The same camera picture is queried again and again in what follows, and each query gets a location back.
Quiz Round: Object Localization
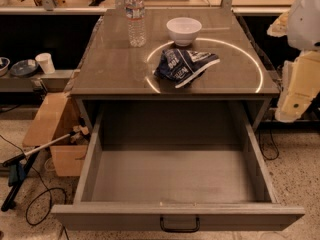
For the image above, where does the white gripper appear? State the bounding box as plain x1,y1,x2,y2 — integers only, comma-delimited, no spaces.
267,0,320,123

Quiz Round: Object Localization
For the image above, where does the blue chip bag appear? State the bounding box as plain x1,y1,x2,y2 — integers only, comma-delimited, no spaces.
154,49,220,88

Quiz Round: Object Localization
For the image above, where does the grey cabinet with glossy top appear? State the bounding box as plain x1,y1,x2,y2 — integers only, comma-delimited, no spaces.
71,9,279,132

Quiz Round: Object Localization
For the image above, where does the open grey top drawer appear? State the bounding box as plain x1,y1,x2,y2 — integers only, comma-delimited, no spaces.
52,101,304,231

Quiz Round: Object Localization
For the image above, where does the white ceramic bowl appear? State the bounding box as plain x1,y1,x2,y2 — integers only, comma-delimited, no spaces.
166,17,202,46

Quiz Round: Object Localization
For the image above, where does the clear plastic water bottle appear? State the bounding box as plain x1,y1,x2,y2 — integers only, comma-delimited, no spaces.
125,0,146,47

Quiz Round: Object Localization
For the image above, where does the cardboard box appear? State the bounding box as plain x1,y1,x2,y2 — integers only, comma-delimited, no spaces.
22,92,88,176

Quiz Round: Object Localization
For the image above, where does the white paper cup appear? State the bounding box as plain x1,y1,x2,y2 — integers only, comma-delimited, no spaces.
35,53,55,74

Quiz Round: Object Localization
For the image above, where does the grey side shelf left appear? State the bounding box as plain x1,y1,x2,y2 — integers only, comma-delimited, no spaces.
0,70,73,92

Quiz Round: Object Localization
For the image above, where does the blue grey bowl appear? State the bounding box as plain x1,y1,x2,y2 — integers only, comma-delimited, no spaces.
9,59,38,78

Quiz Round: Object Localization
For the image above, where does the grey bowl at left edge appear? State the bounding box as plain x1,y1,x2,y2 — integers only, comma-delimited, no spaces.
0,57,10,77

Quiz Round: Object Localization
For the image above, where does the black grabber tool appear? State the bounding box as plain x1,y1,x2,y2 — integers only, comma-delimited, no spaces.
1,131,76,212

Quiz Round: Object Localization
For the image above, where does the black floor cable right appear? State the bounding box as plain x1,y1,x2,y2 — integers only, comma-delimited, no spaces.
258,117,280,161

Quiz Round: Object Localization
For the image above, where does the black drawer handle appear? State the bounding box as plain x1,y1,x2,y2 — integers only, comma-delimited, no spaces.
159,215,200,233

